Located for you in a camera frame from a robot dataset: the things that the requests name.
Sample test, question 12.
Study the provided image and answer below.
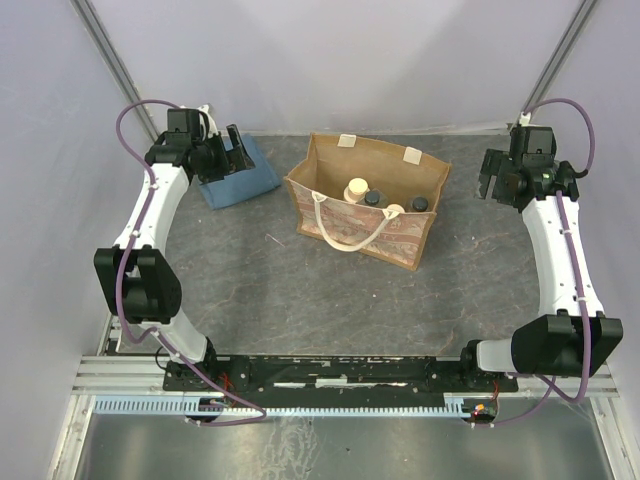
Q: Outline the brown canvas tote bag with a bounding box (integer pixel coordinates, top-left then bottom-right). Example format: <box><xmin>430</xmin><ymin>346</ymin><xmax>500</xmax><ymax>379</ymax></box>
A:
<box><xmin>285</xmin><ymin>133</ymin><xmax>452</xmax><ymax>271</ymax></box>

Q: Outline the blue cloth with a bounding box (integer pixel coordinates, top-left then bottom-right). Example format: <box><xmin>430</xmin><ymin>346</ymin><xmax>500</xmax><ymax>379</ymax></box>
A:
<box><xmin>198</xmin><ymin>133</ymin><xmax>282</xmax><ymax>210</ymax></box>

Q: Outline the aluminium frame rail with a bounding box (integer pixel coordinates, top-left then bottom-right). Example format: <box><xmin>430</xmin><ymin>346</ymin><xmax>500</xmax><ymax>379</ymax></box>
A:
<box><xmin>72</xmin><ymin>356</ymin><xmax>619</xmax><ymax>398</ymax></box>

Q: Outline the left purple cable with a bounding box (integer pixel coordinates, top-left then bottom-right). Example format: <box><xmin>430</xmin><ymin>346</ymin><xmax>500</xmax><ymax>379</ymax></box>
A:
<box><xmin>115</xmin><ymin>99</ymin><xmax>269</xmax><ymax>429</ymax></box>

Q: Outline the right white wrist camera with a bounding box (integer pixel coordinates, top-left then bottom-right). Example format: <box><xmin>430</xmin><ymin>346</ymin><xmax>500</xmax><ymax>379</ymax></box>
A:
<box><xmin>515</xmin><ymin>111</ymin><xmax>536</xmax><ymax>127</ymax></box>

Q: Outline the blue slotted cable duct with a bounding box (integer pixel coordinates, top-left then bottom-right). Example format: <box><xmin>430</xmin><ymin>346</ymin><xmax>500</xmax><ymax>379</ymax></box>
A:
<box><xmin>93</xmin><ymin>394</ymin><xmax>474</xmax><ymax>416</ymax></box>

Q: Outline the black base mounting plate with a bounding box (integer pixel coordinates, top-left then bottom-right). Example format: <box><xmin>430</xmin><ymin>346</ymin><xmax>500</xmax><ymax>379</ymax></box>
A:
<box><xmin>162</xmin><ymin>353</ymin><xmax>519</xmax><ymax>394</ymax></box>

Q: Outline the clear bottle black cap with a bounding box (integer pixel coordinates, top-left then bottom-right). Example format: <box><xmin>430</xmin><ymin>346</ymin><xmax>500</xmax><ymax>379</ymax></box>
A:
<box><xmin>360</xmin><ymin>189</ymin><xmax>389</xmax><ymax>209</ymax></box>

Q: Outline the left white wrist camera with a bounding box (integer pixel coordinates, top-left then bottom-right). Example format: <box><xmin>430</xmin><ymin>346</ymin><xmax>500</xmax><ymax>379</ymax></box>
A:
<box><xmin>197</xmin><ymin>103</ymin><xmax>219</xmax><ymax>138</ymax></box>

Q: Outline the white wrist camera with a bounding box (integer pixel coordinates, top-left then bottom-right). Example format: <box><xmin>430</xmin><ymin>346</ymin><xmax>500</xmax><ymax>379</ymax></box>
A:
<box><xmin>515</xmin><ymin>111</ymin><xmax>536</xmax><ymax>127</ymax></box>
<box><xmin>197</xmin><ymin>103</ymin><xmax>219</xmax><ymax>138</ymax></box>

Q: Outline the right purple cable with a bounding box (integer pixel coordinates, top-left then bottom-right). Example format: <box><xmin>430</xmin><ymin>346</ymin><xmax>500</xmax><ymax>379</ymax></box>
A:
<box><xmin>469</xmin><ymin>97</ymin><xmax>597</xmax><ymax>430</ymax></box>

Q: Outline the clear square perfume bottle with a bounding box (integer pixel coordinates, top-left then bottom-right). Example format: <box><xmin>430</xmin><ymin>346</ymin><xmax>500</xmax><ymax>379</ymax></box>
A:
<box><xmin>405</xmin><ymin>196</ymin><xmax>430</xmax><ymax>213</ymax></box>

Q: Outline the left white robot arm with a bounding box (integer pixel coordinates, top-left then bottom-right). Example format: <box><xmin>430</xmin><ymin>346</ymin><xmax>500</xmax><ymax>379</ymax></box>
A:
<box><xmin>94</xmin><ymin>103</ymin><xmax>255</xmax><ymax>382</ymax></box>

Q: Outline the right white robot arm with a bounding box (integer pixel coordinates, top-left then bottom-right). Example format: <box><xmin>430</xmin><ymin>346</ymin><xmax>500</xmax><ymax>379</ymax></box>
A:
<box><xmin>469</xmin><ymin>125</ymin><xmax>623</xmax><ymax>380</ymax></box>

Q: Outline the peach lotion bottle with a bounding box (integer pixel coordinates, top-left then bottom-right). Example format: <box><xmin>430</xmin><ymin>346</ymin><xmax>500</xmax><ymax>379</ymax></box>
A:
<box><xmin>343</xmin><ymin>177</ymin><xmax>369</xmax><ymax>204</ymax></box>

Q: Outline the purple cable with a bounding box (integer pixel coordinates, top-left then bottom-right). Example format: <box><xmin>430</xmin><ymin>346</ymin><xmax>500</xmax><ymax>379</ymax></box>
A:
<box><xmin>115</xmin><ymin>99</ymin><xmax>269</xmax><ymax>429</ymax></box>
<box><xmin>469</xmin><ymin>97</ymin><xmax>597</xmax><ymax>430</ymax></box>

